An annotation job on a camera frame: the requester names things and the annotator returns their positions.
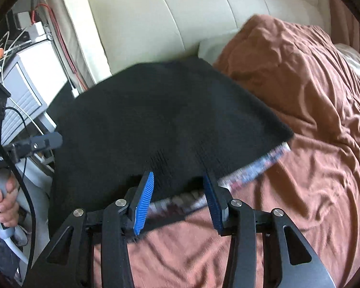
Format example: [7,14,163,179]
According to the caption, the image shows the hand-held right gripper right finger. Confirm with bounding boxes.
[202,172,336,288]

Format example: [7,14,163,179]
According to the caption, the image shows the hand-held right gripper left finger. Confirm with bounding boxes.
[22,171,155,288]

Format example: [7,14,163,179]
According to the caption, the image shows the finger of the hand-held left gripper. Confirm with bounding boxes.
[4,132,63,164]

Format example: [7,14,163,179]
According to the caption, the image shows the black pants with patterned trim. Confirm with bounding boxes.
[48,57,294,240]

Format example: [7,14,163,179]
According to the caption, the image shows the person's left hand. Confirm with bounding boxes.
[0,176,20,231]

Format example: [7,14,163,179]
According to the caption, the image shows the white louvred cabinet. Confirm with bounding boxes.
[0,40,69,147]

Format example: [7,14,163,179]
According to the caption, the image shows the person's left leg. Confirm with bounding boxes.
[0,231,18,279]

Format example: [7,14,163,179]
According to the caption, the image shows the white power box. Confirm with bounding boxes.
[27,21,53,41]

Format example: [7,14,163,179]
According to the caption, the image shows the cream padded side panel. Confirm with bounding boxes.
[40,0,113,92]

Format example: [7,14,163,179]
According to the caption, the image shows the brown duvet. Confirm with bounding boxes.
[93,15,360,288]

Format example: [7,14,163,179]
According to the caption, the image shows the cream padded headboard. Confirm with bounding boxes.
[52,0,332,80]

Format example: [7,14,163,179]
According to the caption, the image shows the grey pillow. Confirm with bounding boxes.
[334,43,360,90]

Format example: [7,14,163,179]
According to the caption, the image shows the pink curtain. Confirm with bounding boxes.
[327,0,360,54]

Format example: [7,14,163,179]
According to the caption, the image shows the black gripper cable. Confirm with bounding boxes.
[0,106,36,276]

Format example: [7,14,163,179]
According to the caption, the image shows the red cable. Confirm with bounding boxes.
[32,4,89,92]

